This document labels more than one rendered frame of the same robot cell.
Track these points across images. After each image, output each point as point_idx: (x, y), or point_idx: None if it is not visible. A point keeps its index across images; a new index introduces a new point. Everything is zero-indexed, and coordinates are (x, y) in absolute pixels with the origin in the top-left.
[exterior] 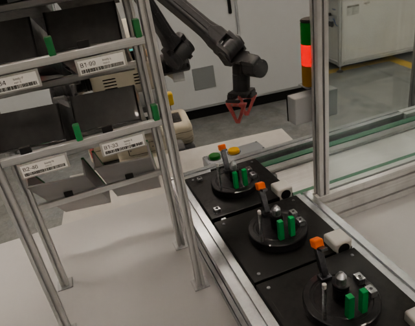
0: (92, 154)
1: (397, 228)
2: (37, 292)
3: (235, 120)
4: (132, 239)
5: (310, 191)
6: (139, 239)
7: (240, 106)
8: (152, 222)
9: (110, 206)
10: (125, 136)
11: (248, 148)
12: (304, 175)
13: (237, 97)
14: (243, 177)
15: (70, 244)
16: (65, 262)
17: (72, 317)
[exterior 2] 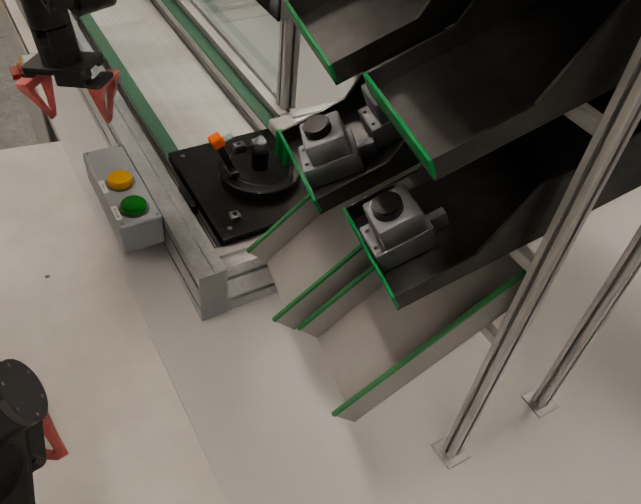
0: (64, 445)
1: (299, 97)
2: (479, 499)
3: (108, 117)
4: (317, 367)
5: (281, 113)
6: (317, 354)
7: (116, 80)
8: (265, 343)
9: (185, 450)
10: None
11: (112, 163)
12: (199, 129)
13: (30, 91)
14: (283, 143)
15: (333, 495)
16: (392, 478)
17: (513, 406)
